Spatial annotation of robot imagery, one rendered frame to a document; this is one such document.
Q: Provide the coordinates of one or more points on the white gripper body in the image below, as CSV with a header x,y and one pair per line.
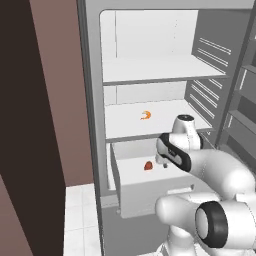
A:
x,y
161,160

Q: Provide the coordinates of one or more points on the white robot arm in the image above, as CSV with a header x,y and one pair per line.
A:
x,y
220,173

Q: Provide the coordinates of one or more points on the white fridge drawer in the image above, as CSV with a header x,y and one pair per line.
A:
x,y
143,193

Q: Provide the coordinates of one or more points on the white fridge shelf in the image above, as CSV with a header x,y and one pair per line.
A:
x,y
156,68
133,121

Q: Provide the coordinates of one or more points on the grey fridge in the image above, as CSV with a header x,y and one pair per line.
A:
x,y
91,100

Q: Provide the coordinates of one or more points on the grey fridge door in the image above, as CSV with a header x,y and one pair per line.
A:
x,y
243,100

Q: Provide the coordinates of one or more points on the red food piece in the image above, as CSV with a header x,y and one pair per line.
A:
x,y
148,165

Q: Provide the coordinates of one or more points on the orange shrimp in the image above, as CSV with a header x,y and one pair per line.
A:
x,y
146,115

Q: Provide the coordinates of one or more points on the brown tall cabinet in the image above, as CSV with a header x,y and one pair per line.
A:
x,y
33,116

